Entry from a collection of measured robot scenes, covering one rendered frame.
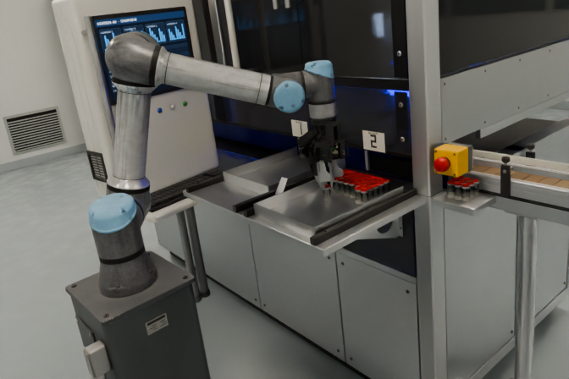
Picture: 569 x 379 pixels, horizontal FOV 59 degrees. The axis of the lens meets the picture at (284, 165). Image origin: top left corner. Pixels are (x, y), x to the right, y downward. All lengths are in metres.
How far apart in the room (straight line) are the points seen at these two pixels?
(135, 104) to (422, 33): 0.76
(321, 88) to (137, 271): 0.67
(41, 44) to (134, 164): 5.21
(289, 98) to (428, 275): 0.71
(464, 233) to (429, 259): 0.18
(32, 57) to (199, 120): 4.56
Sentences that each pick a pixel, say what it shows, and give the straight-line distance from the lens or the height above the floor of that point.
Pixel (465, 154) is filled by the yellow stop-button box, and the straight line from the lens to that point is 1.41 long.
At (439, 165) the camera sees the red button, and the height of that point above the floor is 1.00.
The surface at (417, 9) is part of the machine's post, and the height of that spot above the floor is 1.39.
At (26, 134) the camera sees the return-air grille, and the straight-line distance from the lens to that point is 6.55.
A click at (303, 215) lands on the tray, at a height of 0.88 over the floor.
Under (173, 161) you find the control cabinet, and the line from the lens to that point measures 2.08.
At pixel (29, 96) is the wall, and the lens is 6.54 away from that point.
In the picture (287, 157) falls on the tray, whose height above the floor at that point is 0.89.
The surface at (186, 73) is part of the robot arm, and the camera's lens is 1.21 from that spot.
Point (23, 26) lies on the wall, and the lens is 6.54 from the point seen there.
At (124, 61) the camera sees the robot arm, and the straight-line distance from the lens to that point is 1.24.
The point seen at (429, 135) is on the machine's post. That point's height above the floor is 1.06.
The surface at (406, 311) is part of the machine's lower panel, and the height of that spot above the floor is 0.46.
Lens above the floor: 1.44
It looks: 18 degrees down
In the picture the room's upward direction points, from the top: 7 degrees counter-clockwise
